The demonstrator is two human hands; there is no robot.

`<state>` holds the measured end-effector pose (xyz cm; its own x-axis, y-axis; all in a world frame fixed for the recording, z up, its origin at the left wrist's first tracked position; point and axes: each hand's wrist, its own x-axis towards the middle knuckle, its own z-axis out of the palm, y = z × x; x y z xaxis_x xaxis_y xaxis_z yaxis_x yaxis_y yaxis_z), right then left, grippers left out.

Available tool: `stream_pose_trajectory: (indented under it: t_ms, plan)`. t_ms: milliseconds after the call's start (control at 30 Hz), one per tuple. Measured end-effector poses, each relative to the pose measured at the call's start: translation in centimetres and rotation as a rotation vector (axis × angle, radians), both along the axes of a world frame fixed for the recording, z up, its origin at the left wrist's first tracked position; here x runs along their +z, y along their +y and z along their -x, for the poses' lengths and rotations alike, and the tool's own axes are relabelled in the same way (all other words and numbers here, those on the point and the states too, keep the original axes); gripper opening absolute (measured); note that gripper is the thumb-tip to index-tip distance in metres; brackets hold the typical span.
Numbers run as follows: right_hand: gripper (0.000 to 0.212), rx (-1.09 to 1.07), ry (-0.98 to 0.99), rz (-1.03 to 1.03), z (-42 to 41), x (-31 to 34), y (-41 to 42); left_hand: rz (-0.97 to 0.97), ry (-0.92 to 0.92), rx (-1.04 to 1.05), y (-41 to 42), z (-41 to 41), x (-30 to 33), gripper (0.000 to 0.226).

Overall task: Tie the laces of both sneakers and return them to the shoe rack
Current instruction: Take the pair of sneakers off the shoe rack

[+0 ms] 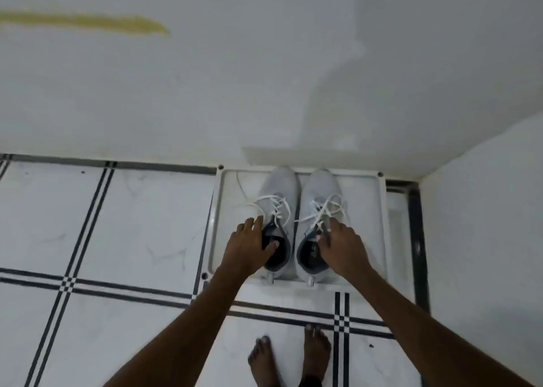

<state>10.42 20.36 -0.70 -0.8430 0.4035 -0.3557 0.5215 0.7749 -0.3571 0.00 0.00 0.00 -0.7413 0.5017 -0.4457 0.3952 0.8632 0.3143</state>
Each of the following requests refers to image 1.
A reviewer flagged person's left hand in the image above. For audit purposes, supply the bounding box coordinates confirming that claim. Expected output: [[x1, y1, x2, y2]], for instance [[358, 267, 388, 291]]
[[214, 216, 280, 282]]

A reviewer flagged person's right hand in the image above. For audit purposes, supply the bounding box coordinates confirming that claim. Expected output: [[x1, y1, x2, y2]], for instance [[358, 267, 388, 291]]
[[316, 220, 376, 287]]

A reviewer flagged light grey sneaker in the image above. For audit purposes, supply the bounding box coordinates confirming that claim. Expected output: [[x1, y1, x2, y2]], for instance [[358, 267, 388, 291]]
[[294, 168, 350, 286], [236, 165, 303, 284]]

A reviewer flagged person's left forearm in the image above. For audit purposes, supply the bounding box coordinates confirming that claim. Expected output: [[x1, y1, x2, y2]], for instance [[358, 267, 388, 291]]
[[103, 268, 254, 387]]

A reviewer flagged person's right forearm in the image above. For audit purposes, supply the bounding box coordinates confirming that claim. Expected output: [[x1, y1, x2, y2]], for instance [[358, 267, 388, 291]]
[[337, 271, 536, 387]]

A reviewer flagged white shoe rack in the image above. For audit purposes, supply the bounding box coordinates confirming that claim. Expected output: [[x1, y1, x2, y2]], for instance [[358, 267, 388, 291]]
[[199, 164, 419, 306]]

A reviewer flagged person's right foot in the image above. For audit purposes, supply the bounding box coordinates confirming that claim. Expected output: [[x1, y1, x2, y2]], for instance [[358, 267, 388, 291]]
[[299, 324, 333, 387]]

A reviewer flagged person's foot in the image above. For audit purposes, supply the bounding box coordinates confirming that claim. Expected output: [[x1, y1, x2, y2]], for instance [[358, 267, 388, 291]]
[[299, 324, 333, 387], [247, 336, 281, 387]]

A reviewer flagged person's left foot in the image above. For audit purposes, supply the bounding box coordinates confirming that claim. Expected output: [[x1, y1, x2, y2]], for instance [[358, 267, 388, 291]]
[[247, 336, 281, 387]]

